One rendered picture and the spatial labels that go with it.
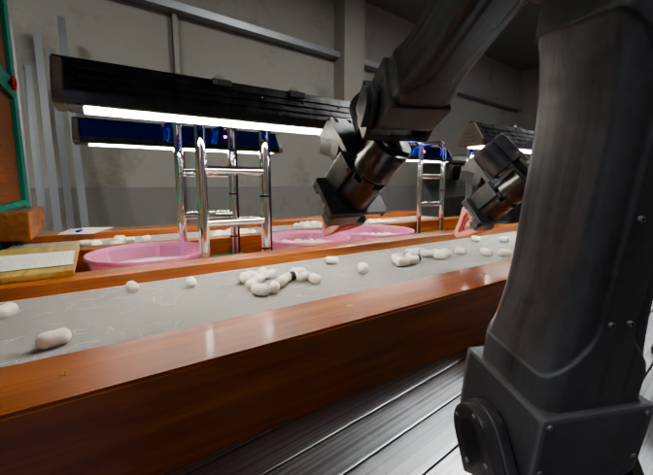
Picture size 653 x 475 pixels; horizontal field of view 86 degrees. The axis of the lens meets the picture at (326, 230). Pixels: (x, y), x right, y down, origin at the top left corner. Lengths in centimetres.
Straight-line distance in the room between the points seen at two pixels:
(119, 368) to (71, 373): 4
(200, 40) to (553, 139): 348
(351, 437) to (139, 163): 300
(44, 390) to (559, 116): 40
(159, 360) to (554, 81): 37
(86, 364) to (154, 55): 314
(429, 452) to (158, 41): 336
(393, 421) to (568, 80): 36
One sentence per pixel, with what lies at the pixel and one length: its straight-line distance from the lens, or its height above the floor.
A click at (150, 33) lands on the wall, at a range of 348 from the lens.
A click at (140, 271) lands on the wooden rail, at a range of 76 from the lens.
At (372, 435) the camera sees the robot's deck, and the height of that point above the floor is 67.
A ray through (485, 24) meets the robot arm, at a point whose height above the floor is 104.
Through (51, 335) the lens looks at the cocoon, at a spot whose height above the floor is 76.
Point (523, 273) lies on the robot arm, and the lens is 22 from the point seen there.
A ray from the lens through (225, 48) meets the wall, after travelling 368.
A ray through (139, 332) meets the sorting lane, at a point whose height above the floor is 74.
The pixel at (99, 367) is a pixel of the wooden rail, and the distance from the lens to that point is 40.
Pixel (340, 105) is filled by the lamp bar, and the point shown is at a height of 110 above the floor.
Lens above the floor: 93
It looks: 8 degrees down
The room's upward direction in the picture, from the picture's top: straight up
